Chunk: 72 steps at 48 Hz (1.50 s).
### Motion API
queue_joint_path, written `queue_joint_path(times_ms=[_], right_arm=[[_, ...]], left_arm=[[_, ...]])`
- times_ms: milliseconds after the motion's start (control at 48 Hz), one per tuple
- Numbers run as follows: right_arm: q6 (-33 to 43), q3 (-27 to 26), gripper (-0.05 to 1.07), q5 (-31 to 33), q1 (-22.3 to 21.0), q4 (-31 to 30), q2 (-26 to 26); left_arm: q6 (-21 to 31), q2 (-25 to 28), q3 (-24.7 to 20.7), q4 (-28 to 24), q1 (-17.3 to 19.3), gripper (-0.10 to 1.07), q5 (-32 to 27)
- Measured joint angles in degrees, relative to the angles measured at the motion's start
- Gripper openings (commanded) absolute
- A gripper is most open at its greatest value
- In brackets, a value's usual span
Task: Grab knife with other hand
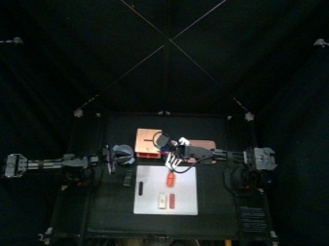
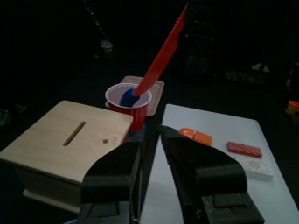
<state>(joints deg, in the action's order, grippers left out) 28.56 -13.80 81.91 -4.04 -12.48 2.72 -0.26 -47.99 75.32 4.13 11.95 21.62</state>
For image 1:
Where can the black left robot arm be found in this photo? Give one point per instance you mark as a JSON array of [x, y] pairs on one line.
[[47, 164]]

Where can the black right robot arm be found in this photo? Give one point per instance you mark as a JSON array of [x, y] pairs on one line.
[[253, 158]]

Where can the blue toy piece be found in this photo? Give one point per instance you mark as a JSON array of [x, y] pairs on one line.
[[166, 148]]

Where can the small white object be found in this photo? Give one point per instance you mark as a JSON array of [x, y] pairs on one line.
[[184, 140]]

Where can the brown wooden board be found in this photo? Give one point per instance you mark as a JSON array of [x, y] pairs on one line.
[[204, 144]]

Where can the light wooden box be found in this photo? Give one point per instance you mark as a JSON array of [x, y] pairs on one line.
[[146, 144]]

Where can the dark green toy piece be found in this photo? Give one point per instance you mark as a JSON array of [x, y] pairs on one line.
[[128, 178]]

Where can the black cup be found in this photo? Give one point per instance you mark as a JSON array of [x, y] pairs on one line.
[[162, 139]]

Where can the white sheet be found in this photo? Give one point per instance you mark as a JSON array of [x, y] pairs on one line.
[[180, 192]]

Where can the black marker pen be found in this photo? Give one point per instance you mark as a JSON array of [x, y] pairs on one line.
[[141, 188]]

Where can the red toy block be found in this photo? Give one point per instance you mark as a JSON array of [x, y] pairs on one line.
[[172, 201]]

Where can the white text label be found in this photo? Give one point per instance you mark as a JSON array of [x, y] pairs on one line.
[[253, 218]]

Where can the grey frame clamp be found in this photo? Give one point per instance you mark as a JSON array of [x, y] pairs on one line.
[[17, 40], [78, 112], [249, 116], [320, 42], [164, 112]]

